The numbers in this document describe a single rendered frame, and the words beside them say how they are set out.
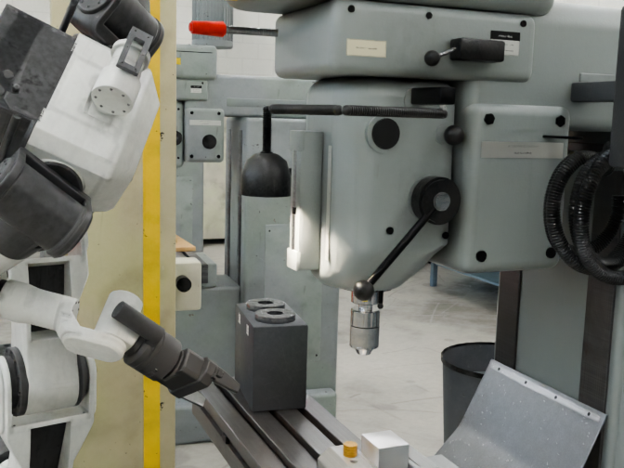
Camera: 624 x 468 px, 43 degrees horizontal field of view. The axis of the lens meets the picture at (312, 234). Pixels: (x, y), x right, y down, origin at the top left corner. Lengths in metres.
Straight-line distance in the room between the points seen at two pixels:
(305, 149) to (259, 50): 9.54
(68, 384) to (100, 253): 1.22
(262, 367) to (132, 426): 1.44
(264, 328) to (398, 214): 0.60
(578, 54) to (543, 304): 0.46
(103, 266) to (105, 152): 1.60
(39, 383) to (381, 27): 1.01
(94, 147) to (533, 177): 0.70
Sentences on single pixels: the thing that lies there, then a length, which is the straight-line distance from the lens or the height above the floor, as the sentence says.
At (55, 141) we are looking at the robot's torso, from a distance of 1.33.
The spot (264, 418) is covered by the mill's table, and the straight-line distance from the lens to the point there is 1.71.
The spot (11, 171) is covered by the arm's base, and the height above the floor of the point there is 1.48.
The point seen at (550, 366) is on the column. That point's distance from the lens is 1.51.
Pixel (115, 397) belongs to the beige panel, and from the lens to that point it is 3.05.
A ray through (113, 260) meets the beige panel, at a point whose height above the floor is 1.05.
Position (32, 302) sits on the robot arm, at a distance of 1.50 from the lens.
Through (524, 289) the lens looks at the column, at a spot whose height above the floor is 1.26.
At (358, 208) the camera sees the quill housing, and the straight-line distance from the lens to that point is 1.15.
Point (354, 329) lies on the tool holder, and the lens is 1.28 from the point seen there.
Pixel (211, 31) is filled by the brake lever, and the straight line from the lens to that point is 1.26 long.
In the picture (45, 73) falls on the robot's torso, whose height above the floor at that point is 1.63.
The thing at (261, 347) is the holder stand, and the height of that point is 1.09.
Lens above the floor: 1.57
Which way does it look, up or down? 8 degrees down
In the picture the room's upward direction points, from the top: 2 degrees clockwise
